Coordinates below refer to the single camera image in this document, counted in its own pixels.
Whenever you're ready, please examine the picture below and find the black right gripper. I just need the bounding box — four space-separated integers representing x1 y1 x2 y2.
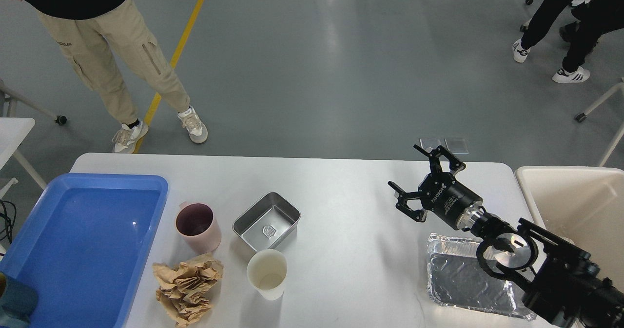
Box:
388 144 483 231

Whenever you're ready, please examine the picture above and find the stainless steel rectangular container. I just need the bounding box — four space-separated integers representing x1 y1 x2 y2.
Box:
233 191 301 253

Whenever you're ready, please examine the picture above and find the pink ribbed mug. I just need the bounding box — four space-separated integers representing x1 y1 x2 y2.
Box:
175 202 221 254

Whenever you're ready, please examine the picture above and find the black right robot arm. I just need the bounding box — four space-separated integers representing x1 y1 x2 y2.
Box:
389 145 624 328

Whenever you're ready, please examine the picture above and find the aluminium foil tray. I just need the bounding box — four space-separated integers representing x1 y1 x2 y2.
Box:
427 232 537 321

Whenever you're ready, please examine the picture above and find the beige plastic bin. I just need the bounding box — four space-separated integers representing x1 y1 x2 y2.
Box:
515 166 624 287

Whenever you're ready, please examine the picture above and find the white paper cup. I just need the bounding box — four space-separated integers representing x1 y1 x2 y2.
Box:
247 250 288 301

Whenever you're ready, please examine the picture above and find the person in black trousers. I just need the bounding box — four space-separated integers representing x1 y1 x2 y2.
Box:
512 0 624 83

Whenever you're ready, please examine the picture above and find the crumpled brown paper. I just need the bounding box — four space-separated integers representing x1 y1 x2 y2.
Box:
152 252 224 328

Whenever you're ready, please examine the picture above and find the blue plastic tray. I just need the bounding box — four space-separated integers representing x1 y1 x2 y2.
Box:
1 173 169 328

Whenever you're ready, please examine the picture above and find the person in black sweater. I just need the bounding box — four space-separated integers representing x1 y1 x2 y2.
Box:
22 0 209 153

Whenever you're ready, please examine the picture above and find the white side table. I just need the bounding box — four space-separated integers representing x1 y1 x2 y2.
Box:
0 117 47 190

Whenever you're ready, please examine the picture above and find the teal object at corner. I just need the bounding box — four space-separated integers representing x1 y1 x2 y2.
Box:
0 272 39 328

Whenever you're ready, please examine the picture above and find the white chair frame right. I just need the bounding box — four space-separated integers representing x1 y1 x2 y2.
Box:
574 77 624 168

